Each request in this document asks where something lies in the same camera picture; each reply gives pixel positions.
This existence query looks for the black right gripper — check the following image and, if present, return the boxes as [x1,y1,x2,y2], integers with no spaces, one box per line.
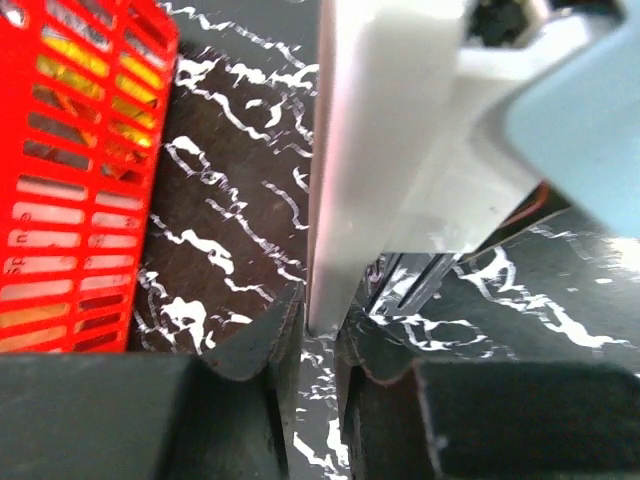
[449,1,639,253]

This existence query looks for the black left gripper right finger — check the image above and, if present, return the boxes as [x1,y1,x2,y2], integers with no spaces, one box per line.
[335,306,639,479]

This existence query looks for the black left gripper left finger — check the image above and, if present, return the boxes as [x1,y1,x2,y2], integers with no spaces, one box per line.
[1,284,305,479]

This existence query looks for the red plastic basket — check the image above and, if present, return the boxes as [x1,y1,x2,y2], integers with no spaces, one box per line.
[1,1,179,352]

